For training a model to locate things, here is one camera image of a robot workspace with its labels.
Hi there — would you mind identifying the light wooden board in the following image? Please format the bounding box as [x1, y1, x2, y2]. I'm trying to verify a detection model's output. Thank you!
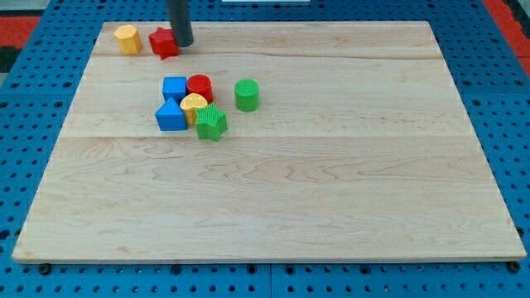
[12, 21, 527, 264]

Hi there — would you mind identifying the blue triangle block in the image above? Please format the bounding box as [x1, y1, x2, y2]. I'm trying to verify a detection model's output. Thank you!
[155, 98, 187, 131]

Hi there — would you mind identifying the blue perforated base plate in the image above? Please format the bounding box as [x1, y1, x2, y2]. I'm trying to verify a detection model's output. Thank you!
[1, 1, 529, 297]

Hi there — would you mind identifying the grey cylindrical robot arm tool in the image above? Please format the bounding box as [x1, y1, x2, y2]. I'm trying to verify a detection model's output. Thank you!
[166, 0, 194, 47]

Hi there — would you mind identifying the green cylinder block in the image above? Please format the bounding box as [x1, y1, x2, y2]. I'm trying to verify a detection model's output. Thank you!
[234, 79, 260, 112]

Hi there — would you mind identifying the yellow hexagon block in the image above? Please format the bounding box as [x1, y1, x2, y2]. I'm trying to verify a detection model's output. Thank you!
[113, 25, 143, 55]

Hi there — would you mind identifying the yellow heart block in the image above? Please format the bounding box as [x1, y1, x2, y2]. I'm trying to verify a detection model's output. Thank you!
[180, 93, 208, 125]

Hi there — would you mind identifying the green star block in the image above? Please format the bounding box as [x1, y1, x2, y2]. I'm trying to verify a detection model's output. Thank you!
[195, 103, 228, 142]

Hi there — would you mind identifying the red cylinder block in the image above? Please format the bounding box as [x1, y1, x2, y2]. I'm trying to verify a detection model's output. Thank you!
[186, 74, 214, 103]

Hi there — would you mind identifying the red star block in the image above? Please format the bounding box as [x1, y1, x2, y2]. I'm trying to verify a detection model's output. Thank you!
[148, 26, 179, 60]

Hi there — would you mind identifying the blue cube block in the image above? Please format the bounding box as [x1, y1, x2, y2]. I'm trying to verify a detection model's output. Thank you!
[161, 76, 187, 104]

